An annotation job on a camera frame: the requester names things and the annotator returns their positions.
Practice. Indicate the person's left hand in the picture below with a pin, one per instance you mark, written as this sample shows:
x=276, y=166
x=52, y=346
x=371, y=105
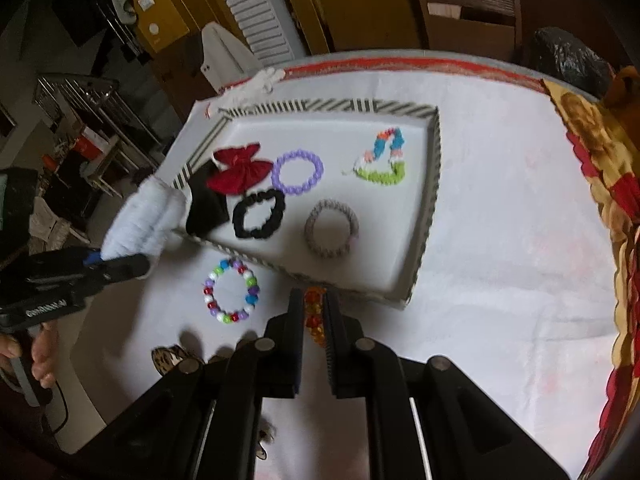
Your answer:
x=45, y=355

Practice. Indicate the black headband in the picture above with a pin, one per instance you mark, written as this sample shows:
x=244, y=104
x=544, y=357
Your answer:
x=205, y=210

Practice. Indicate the yellow red printed blanket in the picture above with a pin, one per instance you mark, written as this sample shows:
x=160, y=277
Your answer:
x=615, y=210

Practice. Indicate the striped cardboard tray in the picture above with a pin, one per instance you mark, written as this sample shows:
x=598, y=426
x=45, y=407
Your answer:
x=325, y=130

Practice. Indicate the red satin bow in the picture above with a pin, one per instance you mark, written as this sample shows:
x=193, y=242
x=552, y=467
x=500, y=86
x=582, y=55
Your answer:
x=240, y=172

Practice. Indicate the light blue fluffy scrunchie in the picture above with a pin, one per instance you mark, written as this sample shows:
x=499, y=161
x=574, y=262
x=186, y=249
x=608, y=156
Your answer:
x=145, y=220

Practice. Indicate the white ironing board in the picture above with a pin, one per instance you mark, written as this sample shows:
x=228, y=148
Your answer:
x=225, y=55

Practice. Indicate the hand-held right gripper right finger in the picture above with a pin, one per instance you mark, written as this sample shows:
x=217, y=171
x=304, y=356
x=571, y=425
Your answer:
x=331, y=330

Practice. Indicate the black plastic bag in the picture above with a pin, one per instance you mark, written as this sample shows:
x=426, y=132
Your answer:
x=570, y=60

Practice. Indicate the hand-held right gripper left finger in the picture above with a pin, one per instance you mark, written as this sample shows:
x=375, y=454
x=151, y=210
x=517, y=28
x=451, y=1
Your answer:
x=298, y=320

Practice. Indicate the white louvred door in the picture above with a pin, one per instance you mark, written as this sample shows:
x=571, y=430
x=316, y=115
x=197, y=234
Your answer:
x=255, y=10

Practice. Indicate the metal rack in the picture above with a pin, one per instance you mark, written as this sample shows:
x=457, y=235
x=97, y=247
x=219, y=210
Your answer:
x=75, y=95

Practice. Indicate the white lace cloth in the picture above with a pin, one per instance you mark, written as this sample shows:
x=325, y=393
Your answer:
x=260, y=82

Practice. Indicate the black scrunchie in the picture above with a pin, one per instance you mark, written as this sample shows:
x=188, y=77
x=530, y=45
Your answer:
x=240, y=220

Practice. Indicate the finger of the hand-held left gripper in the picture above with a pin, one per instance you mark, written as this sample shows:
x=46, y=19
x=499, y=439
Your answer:
x=125, y=266

